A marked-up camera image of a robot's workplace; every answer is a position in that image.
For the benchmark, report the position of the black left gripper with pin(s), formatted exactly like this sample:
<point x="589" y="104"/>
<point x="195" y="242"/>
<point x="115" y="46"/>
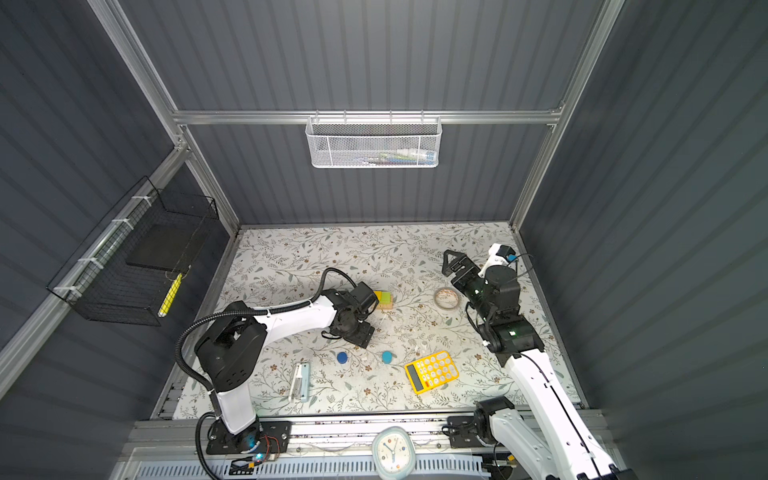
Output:
<point x="364" y="338"/>

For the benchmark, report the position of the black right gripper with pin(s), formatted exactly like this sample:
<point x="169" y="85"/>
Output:
<point x="472" y="270"/>

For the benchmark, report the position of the natural wood block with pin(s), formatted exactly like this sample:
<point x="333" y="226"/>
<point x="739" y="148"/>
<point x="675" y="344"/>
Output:
<point x="384" y="306"/>

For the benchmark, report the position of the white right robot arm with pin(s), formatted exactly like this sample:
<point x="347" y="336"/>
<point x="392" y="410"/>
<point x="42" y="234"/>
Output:
<point x="562" y="446"/>

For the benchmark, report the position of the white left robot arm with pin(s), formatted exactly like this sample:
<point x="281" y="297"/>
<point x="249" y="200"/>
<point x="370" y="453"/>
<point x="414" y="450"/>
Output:
<point x="229" y="350"/>

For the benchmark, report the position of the clear tape roll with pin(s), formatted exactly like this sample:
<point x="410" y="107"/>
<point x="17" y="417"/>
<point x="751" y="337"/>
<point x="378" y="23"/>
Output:
<point x="447" y="299"/>

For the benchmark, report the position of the white stapler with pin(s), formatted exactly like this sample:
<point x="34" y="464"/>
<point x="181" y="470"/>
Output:
<point x="300" y="385"/>

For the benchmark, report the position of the yellow calculator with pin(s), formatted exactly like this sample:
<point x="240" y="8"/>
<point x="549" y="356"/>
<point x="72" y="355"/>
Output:
<point x="431" y="372"/>

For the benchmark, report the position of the white analog clock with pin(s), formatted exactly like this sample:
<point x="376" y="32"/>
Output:
<point x="393" y="454"/>

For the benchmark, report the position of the yellow green marker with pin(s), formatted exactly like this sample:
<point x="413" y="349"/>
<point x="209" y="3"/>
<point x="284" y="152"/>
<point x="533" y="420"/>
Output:
<point x="169" y="298"/>

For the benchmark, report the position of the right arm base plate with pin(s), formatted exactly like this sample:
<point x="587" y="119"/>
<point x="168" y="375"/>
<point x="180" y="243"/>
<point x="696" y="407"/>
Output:
<point x="469" y="431"/>

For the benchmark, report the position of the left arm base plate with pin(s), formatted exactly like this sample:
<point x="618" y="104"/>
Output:
<point x="260" y="438"/>

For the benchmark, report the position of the white wire basket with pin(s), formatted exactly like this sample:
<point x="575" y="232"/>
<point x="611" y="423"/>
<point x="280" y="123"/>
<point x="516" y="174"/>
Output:
<point x="348" y="145"/>

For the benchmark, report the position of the black wire basket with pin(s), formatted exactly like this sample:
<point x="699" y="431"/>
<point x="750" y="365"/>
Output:
<point x="124" y="274"/>

